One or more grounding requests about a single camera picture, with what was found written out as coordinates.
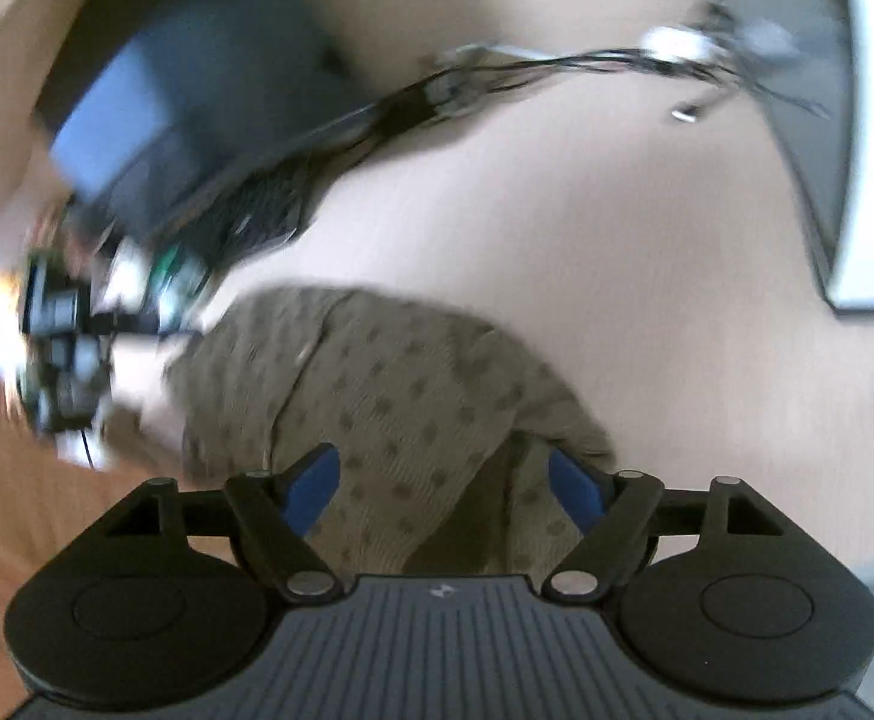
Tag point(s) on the olive dotted knit sweater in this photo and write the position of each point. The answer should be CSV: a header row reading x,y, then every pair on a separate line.
x,y
407,420

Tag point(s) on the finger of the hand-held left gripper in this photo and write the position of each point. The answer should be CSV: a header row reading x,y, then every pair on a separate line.
x,y
144,322

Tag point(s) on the white computer case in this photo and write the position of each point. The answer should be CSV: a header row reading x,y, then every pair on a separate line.
x,y
849,127

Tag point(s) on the green lidded glass jar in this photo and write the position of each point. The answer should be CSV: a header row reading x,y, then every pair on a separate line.
x,y
178,274

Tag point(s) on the black computer monitor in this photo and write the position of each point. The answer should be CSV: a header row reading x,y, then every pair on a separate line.
x,y
204,82

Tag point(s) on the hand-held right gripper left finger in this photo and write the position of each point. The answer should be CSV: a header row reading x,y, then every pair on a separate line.
x,y
313,487

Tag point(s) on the black keyboard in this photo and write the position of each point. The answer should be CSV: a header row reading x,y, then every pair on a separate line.
x,y
264,214

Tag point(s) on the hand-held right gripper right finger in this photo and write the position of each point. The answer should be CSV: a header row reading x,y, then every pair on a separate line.
x,y
575,491

